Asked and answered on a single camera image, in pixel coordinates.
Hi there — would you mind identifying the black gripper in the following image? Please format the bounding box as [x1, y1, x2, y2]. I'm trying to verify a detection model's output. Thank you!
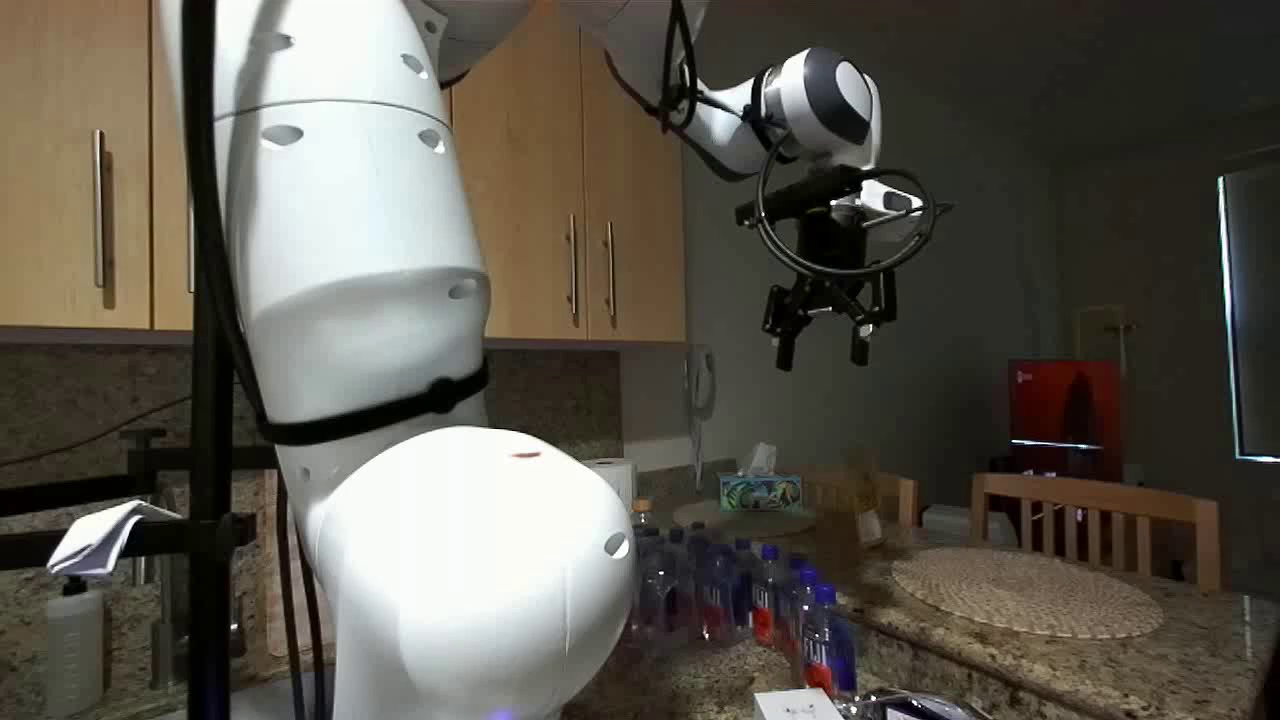
[761, 195, 898, 374]

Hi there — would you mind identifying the patterned tissue box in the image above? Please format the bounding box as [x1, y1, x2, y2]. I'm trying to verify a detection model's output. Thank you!
[715, 439, 808, 519]

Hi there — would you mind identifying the small wooden chair back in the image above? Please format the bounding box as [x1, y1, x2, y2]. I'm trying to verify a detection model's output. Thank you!
[797, 459, 922, 538]

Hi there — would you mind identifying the light wooden cabinet door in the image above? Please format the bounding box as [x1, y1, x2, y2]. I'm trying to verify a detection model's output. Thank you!
[449, 22, 591, 342]
[0, 0, 156, 337]
[579, 53, 692, 348]

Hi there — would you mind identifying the red appliance box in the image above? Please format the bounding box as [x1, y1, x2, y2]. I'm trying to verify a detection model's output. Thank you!
[1004, 357, 1128, 484]

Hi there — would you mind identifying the round woven placemat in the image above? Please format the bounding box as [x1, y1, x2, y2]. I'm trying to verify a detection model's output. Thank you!
[886, 544, 1168, 642]

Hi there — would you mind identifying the wooden slatted chair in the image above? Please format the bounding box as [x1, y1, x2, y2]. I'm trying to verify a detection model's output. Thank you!
[967, 469, 1224, 595]

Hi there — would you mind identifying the white card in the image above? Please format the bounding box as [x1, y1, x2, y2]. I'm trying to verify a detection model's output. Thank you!
[750, 682, 846, 720]

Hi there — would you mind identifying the crumpled white paper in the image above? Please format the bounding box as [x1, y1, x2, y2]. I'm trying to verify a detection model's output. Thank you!
[44, 496, 184, 579]

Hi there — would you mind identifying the black stand crossbar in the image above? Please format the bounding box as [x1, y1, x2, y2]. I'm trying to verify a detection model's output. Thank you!
[0, 444, 281, 574]

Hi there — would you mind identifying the white plastic bottle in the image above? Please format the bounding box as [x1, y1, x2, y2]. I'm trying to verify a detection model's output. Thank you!
[36, 574, 113, 720]

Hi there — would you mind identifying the black gripper cable bundle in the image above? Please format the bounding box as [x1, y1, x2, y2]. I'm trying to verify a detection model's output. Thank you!
[744, 165, 944, 282]

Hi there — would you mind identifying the white wall phone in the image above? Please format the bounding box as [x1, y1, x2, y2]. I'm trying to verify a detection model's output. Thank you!
[684, 342, 724, 430]

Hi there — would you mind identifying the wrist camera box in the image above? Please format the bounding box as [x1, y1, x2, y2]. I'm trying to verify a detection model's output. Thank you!
[731, 160, 926, 230]

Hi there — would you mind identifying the black camera stand pole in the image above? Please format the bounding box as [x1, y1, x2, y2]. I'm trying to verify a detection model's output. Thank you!
[176, 0, 249, 720]

